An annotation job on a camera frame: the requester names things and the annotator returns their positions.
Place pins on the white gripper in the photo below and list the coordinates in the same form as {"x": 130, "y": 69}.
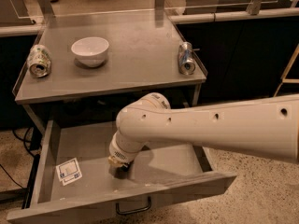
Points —
{"x": 124, "y": 155}

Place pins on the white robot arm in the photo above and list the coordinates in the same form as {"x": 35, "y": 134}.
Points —
{"x": 267, "y": 127}

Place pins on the open grey top drawer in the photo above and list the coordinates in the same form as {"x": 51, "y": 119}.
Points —
{"x": 168, "y": 173}

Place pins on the white paper tag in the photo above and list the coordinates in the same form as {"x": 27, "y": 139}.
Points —
{"x": 68, "y": 172}

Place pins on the grey cabinet table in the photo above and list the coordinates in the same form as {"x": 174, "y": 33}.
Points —
{"x": 142, "y": 54}

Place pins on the white ceramic bowl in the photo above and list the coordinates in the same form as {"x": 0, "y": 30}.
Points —
{"x": 91, "y": 51}

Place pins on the blue silver soda can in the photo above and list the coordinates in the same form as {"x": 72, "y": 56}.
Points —
{"x": 186, "y": 63}

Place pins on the green white soda can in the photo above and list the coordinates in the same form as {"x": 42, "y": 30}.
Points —
{"x": 39, "y": 61}

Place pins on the metal railing bar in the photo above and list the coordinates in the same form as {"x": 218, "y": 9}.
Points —
{"x": 235, "y": 16}

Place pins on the black drawer handle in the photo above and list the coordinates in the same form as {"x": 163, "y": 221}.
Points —
{"x": 133, "y": 206}

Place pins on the wooden rolling cart frame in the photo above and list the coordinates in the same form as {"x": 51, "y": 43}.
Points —
{"x": 283, "y": 78}

